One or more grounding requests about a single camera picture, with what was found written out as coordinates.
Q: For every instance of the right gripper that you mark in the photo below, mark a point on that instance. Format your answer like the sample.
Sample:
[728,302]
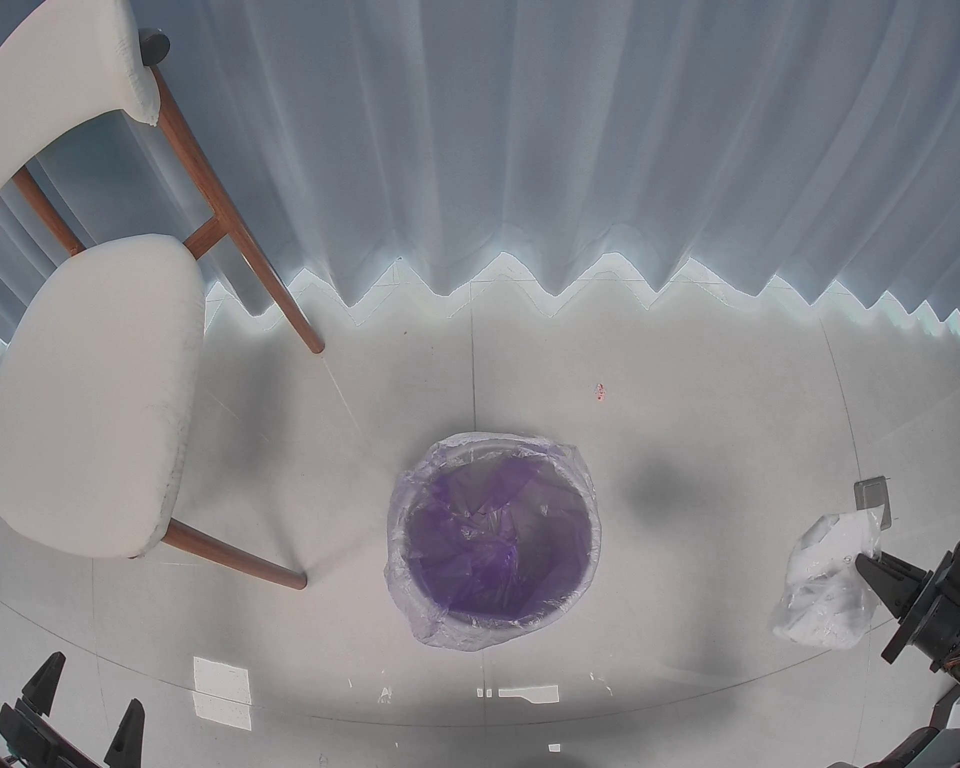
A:
[937,615]

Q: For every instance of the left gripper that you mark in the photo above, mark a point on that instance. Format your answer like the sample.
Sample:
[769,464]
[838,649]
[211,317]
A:
[30,742]

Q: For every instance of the white plastic wrapper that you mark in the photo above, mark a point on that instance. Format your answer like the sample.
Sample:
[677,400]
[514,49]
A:
[825,585]

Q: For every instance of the purple plastic bag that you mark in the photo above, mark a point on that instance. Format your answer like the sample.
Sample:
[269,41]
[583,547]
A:
[495,555]

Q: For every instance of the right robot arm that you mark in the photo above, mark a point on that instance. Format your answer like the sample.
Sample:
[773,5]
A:
[945,724]

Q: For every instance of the white cushioned wooden chair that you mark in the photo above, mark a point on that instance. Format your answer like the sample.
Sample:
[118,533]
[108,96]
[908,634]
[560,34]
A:
[97,375]

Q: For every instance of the pale blue curtain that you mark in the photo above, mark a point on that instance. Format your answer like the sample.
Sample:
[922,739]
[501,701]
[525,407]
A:
[600,135]

